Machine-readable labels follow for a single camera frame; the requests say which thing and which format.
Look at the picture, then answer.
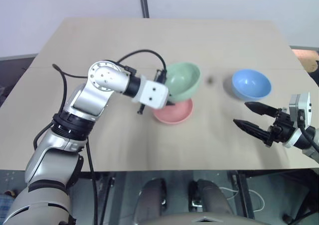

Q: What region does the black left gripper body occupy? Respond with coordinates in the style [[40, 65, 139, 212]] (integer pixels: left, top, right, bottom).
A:
[[137, 69, 168, 115]]

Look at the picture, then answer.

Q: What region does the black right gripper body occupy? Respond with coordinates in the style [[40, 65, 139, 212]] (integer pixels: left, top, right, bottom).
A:
[[263, 107, 296, 148]]

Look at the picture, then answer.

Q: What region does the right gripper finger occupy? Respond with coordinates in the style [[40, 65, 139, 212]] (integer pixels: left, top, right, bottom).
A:
[[244, 101, 279, 117], [233, 119, 271, 141]]

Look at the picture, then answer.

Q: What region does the green bowl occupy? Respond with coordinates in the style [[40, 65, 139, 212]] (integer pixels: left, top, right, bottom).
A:
[[164, 62, 201, 103]]

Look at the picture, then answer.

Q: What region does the pink bowl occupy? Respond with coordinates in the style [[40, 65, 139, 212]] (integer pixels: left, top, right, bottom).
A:
[[152, 98, 194, 125]]

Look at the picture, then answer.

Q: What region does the blue bowl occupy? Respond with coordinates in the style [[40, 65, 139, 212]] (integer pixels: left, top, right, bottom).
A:
[[231, 69, 272, 101]]

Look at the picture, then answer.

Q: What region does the black table leg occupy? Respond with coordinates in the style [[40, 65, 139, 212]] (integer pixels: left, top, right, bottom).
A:
[[99, 171, 117, 225], [230, 170, 254, 220]]

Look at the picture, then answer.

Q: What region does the dark vertical pole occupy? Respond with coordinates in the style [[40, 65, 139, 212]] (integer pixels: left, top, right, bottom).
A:
[[138, 0, 150, 18]]

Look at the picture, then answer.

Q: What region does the dark rounded shape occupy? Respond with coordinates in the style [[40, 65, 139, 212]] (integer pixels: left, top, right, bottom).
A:
[[136, 177, 167, 222], [189, 179, 234, 216]]

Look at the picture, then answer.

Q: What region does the blue patterned cloth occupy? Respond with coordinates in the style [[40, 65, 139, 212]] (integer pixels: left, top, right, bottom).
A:
[[0, 191, 17, 212]]

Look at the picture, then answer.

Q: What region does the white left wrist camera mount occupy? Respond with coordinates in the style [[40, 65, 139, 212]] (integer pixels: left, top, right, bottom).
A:
[[131, 79, 170, 111]]

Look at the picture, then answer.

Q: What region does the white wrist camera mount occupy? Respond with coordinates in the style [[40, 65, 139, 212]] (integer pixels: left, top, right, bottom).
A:
[[131, 79, 170, 111], [288, 92, 313, 131]]

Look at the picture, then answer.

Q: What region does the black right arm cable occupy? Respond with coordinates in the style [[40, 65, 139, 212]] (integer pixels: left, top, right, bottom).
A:
[[298, 109, 319, 161]]

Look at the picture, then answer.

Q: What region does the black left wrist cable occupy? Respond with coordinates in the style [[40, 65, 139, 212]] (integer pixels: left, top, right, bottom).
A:
[[116, 49, 167, 74]]

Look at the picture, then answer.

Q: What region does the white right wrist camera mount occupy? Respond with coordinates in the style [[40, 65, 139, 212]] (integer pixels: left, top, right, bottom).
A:
[[288, 92, 313, 131]]

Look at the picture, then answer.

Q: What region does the white cable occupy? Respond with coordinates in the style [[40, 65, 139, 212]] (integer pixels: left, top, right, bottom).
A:
[[221, 187, 265, 212]]

